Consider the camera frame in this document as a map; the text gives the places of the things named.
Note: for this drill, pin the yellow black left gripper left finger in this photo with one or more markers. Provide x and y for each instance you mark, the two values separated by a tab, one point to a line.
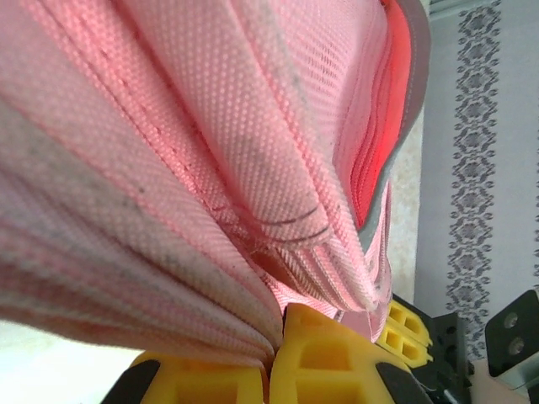
189	383

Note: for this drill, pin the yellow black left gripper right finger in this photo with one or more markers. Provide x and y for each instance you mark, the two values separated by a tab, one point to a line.
328	366

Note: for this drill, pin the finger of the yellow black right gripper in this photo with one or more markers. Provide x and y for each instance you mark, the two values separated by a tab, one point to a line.
406	336

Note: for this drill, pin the pink school backpack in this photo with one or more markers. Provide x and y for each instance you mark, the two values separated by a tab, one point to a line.
168	147

